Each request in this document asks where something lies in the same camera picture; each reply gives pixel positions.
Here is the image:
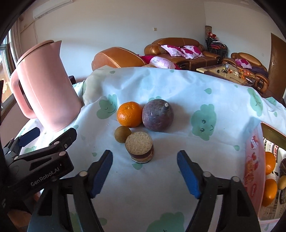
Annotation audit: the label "window with frame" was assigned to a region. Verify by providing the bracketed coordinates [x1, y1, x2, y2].
[1, 34, 16, 119]

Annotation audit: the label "wooden coffee table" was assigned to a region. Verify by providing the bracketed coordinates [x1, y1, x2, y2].
[196, 64, 256, 87]

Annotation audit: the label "cut sugarcane piece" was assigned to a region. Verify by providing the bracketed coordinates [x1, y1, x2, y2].
[125, 132, 154, 164]

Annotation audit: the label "orange tangerine back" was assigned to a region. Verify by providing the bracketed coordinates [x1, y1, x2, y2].
[117, 102, 142, 128]

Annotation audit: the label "brown leather armchair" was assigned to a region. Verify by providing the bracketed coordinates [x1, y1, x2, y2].
[222, 52, 270, 93]
[91, 47, 155, 70]

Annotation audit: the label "pink floral pillow near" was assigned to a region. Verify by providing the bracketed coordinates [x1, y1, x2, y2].
[149, 56, 176, 69]

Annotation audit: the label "purple passion fruit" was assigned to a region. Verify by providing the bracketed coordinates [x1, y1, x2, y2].
[142, 99, 174, 132]

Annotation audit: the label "brown leather long sofa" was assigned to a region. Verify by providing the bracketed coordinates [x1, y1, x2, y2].
[144, 37, 222, 71]

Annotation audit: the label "white air conditioner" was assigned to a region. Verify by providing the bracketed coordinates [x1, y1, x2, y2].
[33, 0, 73, 20]

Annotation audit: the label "orange tangerine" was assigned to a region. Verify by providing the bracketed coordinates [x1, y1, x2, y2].
[265, 152, 276, 175]
[117, 102, 142, 128]
[262, 179, 278, 207]

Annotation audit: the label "magenta floral cushion right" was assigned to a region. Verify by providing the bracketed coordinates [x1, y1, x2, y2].
[180, 46, 204, 59]

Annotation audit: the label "orange tangerine front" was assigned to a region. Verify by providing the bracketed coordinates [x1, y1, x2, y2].
[265, 152, 276, 175]

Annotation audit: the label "brown leather far armchair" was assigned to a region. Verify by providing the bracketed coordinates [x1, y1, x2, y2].
[222, 52, 270, 93]

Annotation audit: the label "brown wooden door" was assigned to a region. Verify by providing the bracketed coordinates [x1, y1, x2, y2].
[268, 33, 286, 101]

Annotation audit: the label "magenta cushion far armchair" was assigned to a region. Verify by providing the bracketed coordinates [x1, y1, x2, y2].
[235, 59, 252, 69]

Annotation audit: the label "brown leather armchair near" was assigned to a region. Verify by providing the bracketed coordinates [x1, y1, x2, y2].
[91, 47, 155, 70]

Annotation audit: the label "magenta floral cushion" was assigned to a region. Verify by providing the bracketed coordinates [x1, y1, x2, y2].
[161, 44, 185, 57]
[180, 46, 204, 59]

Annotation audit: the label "pink metal tin tray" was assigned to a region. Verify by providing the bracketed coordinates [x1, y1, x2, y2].
[243, 122, 285, 224]

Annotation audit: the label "magenta floral cushion left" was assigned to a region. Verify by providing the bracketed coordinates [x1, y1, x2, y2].
[161, 44, 185, 57]

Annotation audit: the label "stacked dark chairs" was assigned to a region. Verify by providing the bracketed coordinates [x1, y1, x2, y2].
[206, 37, 228, 58]

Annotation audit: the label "pink electric kettle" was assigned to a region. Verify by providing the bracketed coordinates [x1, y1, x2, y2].
[10, 40, 82, 131]

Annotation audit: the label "white cloud-print tablecloth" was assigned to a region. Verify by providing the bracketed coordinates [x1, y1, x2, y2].
[13, 65, 286, 232]

